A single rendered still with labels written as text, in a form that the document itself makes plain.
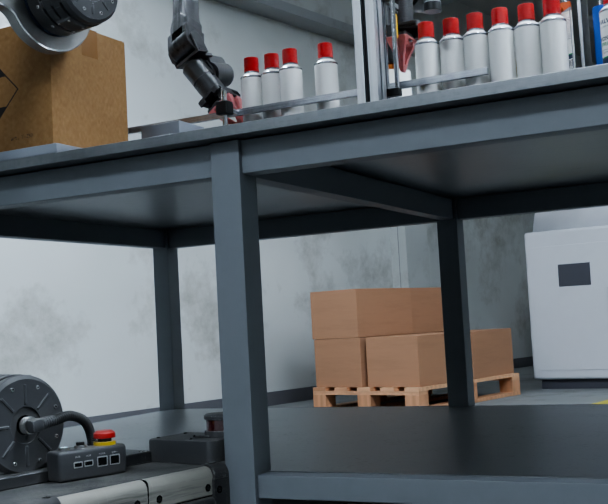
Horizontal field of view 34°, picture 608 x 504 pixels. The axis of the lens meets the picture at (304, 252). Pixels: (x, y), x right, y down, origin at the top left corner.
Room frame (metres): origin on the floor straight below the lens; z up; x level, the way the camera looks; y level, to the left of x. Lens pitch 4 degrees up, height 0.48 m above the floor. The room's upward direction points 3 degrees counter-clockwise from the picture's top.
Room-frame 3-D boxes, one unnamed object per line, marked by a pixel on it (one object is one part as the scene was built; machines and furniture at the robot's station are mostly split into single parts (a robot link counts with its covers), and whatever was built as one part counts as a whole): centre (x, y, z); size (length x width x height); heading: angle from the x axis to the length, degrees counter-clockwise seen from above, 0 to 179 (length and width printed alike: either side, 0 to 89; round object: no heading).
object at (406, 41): (2.13, -0.23, 1.05); 0.07 x 0.07 x 0.09; 63
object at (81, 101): (2.13, 0.56, 0.99); 0.30 x 0.24 x 0.27; 62
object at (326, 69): (2.14, -0.07, 0.98); 0.05 x 0.05 x 0.20
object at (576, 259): (6.23, -1.79, 0.69); 0.70 x 0.64 x 1.38; 143
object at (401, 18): (2.12, -0.24, 1.13); 0.10 x 0.07 x 0.07; 63
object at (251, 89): (2.23, 0.10, 0.98); 0.05 x 0.05 x 0.20
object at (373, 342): (5.64, -0.61, 0.32); 1.10 x 0.78 x 0.65; 135
